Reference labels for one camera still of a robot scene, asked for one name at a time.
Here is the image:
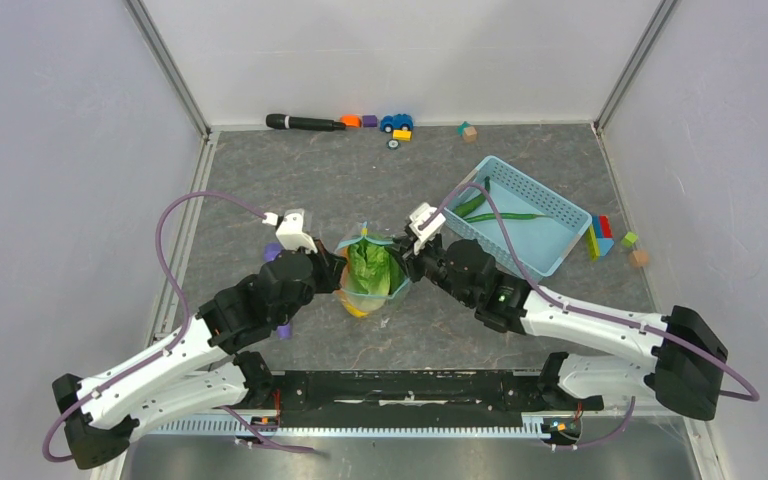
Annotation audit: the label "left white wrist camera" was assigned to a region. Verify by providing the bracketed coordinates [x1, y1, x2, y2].
[261, 209, 318, 254]

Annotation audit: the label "green small cube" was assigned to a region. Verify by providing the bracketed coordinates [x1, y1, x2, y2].
[621, 231, 639, 248]

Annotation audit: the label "teal and wood cubes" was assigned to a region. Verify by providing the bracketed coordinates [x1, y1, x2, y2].
[458, 122, 478, 143]

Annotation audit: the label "wooden small cube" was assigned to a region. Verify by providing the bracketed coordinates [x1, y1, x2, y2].
[628, 250, 650, 268]

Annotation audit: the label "light blue plastic basket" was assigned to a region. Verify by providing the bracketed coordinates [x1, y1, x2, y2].
[442, 156, 591, 281]

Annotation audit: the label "white cable duct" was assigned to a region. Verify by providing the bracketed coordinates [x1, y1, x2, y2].
[150, 412, 550, 440]

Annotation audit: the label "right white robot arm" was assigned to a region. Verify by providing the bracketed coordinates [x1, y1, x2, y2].
[393, 236, 728, 421]

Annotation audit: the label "purple toy cylinder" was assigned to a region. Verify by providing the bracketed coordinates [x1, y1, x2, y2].
[262, 242, 293, 340]

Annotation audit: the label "purple toy block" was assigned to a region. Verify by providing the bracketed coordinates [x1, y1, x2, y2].
[361, 115, 379, 128]

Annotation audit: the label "multicolour block stack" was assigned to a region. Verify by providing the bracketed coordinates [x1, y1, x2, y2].
[584, 215, 615, 261]

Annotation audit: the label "black microphone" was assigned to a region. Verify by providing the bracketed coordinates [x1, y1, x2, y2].
[265, 113, 347, 132]

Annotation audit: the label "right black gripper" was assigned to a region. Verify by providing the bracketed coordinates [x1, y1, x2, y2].
[386, 233, 475, 309]

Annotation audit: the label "thin green toy pepper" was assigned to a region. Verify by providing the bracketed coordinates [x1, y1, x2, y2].
[464, 212, 551, 224]

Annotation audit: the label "yellow toy mango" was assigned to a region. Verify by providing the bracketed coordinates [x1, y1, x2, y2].
[343, 303, 369, 318]

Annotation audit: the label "curved green toy bean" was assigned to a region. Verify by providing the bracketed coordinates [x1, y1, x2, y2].
[452, 177, 491, 218]

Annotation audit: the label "clear zip top bag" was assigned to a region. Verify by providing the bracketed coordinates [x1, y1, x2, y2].
[335, 222, 411, 318]

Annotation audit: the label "green toy cabbage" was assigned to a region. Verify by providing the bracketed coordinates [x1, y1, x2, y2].
[347, 239, 405, 298]

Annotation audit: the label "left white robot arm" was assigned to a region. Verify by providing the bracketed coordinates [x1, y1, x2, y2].
[52, 250, 347, 470]

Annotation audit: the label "yellow toy block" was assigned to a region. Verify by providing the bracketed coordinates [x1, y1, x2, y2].
[392, 130, 412, 142]

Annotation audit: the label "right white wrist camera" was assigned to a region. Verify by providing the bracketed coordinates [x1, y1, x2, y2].
[407, 202, 446, 255]

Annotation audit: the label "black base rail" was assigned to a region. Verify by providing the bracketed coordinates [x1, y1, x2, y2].
[234, 370, 604, 429]

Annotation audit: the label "orange toy block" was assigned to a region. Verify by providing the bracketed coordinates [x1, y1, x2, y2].
[339, 115, 363, 128]

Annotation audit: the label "blue toy car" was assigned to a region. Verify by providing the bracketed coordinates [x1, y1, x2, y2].
[379, 113, 414, 133]

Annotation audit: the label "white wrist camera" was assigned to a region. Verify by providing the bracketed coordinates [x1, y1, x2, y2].
[261, 209, 318, 254]
[407, 202, 446, 255]

